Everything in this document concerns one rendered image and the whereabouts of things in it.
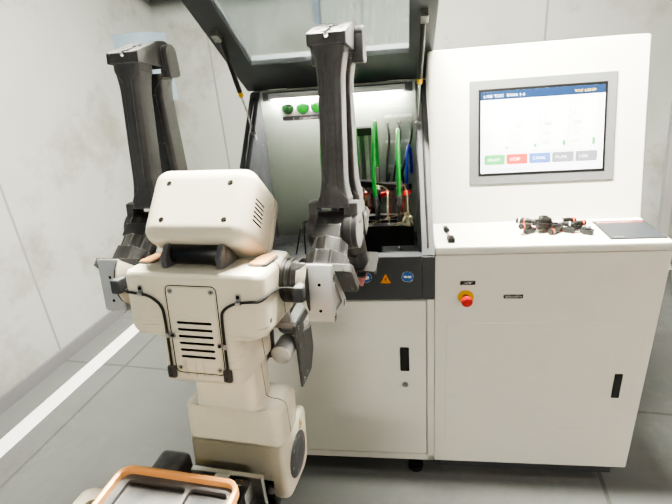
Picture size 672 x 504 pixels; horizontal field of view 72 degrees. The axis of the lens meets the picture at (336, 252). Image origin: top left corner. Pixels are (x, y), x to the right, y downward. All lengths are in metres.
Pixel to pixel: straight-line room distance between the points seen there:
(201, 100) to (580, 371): 3.32
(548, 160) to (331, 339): 0.97
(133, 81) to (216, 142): 3.01
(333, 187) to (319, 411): 1.16
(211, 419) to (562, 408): 1.28
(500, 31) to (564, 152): 1.92
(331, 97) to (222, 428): 0.72
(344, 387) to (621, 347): 0.95
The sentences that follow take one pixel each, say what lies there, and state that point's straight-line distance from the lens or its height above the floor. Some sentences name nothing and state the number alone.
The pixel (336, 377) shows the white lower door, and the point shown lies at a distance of 1.79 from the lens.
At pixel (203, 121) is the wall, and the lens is 4.12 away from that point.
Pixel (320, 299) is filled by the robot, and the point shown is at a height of 1.16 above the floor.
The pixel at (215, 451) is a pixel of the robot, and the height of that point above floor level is 0.78.
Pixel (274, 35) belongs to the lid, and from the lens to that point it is 1.72.
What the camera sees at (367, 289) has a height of 0.83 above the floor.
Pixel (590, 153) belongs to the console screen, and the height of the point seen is 1.19.
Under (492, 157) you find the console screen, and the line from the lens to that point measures 1.73.
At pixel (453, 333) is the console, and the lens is 1.67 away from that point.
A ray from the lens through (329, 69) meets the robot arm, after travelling 0.93.
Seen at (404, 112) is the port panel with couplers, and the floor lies 1.33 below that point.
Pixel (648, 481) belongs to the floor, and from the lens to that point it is 2.28.
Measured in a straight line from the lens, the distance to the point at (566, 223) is 1.68.
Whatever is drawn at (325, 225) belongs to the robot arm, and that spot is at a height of 1.26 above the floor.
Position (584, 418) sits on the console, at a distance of 1.98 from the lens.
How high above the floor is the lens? 1.57
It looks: 23 degrees down
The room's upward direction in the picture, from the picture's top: 5 degrees counter-clockwise
